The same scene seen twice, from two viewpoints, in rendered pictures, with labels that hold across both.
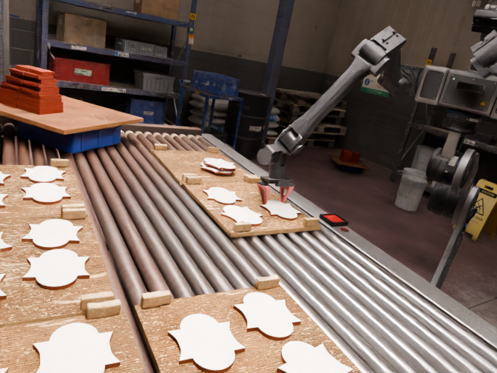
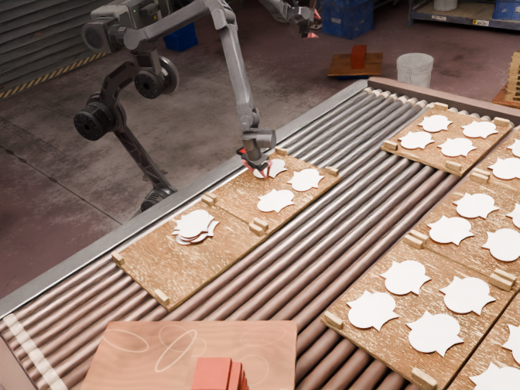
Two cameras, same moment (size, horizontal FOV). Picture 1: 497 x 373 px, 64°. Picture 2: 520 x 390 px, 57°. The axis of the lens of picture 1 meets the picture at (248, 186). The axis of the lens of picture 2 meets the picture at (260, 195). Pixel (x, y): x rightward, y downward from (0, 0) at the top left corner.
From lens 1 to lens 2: 222 cm
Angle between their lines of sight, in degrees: 84
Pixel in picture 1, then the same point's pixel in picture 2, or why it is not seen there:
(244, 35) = not seen: outside the picture
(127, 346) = (486, 163)
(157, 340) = (472, 159)
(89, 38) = not seen: outside the picture
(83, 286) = (473, 192)
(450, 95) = (139, 25)
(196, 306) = (437, 159)
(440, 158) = (159, 76)
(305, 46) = not seen: outside the picture
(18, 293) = (506, 205)
